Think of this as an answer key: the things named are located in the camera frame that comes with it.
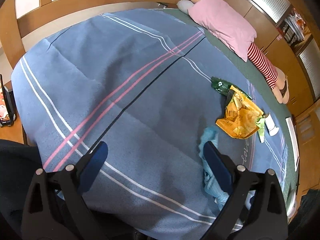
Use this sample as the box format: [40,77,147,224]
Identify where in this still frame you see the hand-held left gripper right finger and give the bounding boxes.
[200,141,288,240]

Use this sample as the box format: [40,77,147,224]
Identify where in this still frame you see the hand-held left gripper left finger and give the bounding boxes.
[21,141,108,240]

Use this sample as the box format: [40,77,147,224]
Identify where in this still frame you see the light blue cloth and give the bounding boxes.
[199,127,232,210]

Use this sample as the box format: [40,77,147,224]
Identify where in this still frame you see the yellow snack bag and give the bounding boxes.
[215,85,264,140]

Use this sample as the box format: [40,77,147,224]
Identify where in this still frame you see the crumpled green paper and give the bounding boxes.
[255,116,266,143]

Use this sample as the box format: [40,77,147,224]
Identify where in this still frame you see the small white bottle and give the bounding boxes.
[264,113,278,137]

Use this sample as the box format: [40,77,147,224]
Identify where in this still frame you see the white flat board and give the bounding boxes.
[285,116,300,172]

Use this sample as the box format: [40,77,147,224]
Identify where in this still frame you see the white handheld vacuum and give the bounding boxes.
[286,190,298,218]

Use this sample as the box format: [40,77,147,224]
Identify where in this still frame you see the dark green wrapper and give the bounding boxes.
[211,77,232,95]

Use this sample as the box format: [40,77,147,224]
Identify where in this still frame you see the wooden desk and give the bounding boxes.
[0,120,28,145]

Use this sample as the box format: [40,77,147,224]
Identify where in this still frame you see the blue plaid blanket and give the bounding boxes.
[11,8,290,240]

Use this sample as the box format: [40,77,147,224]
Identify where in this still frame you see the smartphone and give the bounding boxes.
[0,74,13,127]

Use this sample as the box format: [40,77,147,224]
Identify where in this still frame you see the green bed mat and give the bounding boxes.
[160,8,300,205]

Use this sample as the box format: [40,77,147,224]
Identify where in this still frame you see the doll in red striped shirt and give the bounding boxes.
[247,42,289,104]

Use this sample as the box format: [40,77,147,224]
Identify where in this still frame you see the wooden cabinets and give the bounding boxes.
[240,4,320,120]

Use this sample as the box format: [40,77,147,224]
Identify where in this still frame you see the pink pillow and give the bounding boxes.
[187,0,257,62]

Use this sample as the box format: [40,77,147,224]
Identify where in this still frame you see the stack of papers and bags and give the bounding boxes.
[276,7,313,47]

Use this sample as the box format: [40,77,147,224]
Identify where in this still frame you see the grey round cushion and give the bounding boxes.
[177,0,194,14]

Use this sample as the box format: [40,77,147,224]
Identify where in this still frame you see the wooden bunk bed frame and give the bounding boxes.
[0,0,320,205]

